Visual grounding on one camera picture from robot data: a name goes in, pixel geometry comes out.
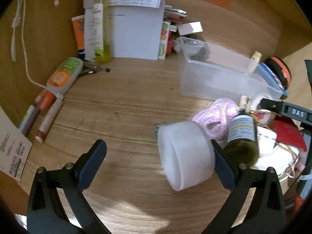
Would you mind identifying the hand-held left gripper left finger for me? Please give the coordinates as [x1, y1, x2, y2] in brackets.
[27, 140, 109, 234]

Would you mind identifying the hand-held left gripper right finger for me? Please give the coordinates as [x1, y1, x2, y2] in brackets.
[210, 139, 287, 234]

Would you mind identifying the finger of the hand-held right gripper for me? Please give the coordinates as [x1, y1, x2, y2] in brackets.
[259, 98, 285, 117]

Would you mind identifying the small translucent jar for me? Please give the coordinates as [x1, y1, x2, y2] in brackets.
[252, 93, 276, 113]

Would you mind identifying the small white tag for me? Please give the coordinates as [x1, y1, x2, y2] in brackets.
[239, 95, 252, 111]

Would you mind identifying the dark green glass bottle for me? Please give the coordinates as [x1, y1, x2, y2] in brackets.
[224, 110, 260, 167]

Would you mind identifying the white cylindrical container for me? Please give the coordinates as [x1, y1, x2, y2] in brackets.
[157, 121, 215, 191]

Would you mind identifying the pink cable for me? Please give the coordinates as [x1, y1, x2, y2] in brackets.
[192, 97, 240, 145]

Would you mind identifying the clear plastic box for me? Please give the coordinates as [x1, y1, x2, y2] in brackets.
[179, 36, 288, 103]

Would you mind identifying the wooden desktop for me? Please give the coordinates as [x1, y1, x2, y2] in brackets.
[15, 41, 303, 234]

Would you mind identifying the person's right hand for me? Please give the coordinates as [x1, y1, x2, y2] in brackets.
[297, 151, 308, 173]

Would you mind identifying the blue pencil case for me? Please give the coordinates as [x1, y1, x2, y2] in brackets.
[258, 62, 288, 96]

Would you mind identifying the black orange case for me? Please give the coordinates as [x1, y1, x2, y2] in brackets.
[264, 56, 292, 90]

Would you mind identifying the cream tube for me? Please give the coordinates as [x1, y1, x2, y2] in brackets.
[248, 51, 263, 74]

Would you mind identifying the white lip balm stick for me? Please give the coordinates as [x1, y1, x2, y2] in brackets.
[35, 98, 63, 143]

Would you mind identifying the purple pen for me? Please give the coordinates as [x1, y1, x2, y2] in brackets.
[22, 107, 41, 136]

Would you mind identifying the orange marker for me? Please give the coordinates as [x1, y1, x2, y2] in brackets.
[34, 91, 57, 111]

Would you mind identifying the green pen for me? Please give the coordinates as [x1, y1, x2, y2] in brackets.
[18, 105, 36, 130]

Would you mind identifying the white printed card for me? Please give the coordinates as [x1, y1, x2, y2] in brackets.
[0, 105, 34, 182]

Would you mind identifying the orange green glue bottle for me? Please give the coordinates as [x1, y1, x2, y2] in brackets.
[45, 57, 84, 96]

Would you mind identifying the clear plastic cup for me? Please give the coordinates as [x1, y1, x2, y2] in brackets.
[179, 36, 208, 62]

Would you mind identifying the small white box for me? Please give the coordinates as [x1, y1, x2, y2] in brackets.
[177, 21, 203, 36]

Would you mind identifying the fruit print box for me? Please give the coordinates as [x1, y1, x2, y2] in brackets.
[158, 21, 171, 59]

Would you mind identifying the stack of booklets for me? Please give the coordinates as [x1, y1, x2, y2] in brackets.
[163, 4, 189, 25]

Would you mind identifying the white file holder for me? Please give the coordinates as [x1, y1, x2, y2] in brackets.
[109, 4, 166, 60]

